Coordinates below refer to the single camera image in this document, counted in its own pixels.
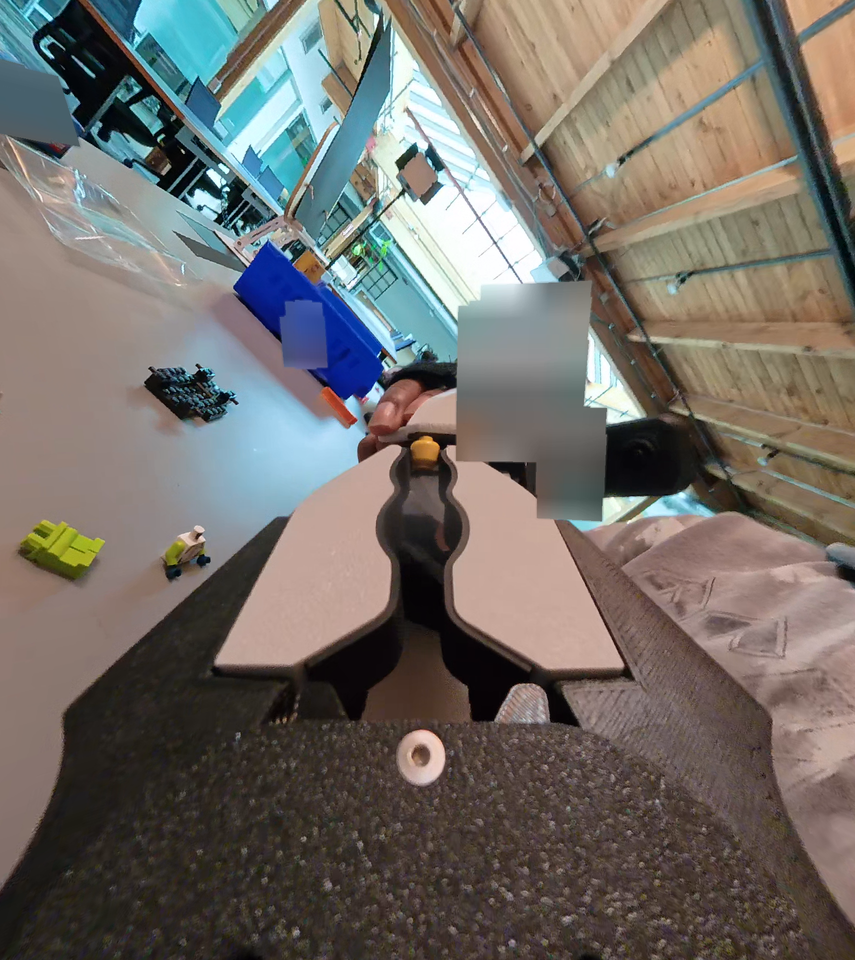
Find green white lego minifigure torso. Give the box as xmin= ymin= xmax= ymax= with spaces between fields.
xmin=162 ymin=525 xmax=213 ymax=583

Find lime green lego legs piece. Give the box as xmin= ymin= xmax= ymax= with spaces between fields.
xmin=18 ymin=519 xmax=106 ymax=582

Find black office chair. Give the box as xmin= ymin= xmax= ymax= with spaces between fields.
xmin=30 ymin=0 xmax=151 ymax=144

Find orange flat piece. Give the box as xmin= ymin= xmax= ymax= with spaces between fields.
xmin=320 ymin=387 xmax=360 ymax=430

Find person's right hand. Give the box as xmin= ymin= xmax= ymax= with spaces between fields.
xmin=357 ymin=378 xmax=432 ymax=463

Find blue plastic bin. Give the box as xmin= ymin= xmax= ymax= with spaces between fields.
xmin=233 ymin=240 xmax=387 ymax=402

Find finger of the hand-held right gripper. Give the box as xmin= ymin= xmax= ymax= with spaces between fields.
xmin=368 ymin=390 xmax=462 ymax=448

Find black lego chassis piece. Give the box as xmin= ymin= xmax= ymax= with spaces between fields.
xmin=143 ymin=363 xmax=240 ymax=426

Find long wooden desk black legs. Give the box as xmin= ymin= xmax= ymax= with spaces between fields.
xmin=75 ymin=0 xmax=286 ymax=226

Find light mottled cloth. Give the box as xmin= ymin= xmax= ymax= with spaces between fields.
xmin=593 ymin=510 xmax=855 ymax=960

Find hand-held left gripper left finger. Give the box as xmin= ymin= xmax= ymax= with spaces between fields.
xmin=215 ymin=447 xmax=403 ymax=679

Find clear bag of lego pieces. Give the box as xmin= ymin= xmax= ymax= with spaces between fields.
xmin=0 ymin=128 xmax=241 ymax=289

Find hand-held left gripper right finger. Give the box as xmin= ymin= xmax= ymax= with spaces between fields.
xmin=443 ymin=450 xmax=627 ymax=684

